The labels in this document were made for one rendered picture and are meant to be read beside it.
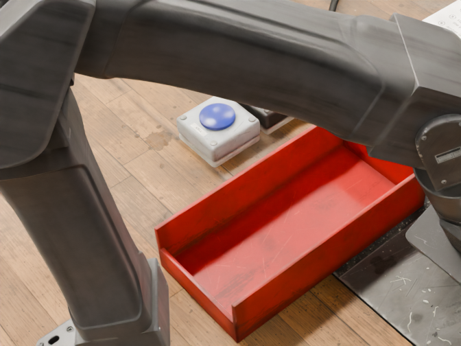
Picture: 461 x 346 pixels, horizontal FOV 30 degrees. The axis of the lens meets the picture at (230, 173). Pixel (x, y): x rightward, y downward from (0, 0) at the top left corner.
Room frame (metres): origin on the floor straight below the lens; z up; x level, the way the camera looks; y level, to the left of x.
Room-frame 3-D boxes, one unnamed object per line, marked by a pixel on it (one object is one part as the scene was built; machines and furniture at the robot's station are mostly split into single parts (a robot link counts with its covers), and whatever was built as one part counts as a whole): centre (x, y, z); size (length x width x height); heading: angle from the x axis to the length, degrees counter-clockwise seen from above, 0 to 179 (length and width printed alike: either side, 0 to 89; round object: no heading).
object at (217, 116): (0.69, 0.01, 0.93); 0.04 x 0.04 x 0.02
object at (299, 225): (0.54, -0.06, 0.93); 0.25 x 0.12 x 0.06; 126
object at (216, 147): (0.69, 0.01, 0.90); 0.07 x 0.07 x 0.06; 36
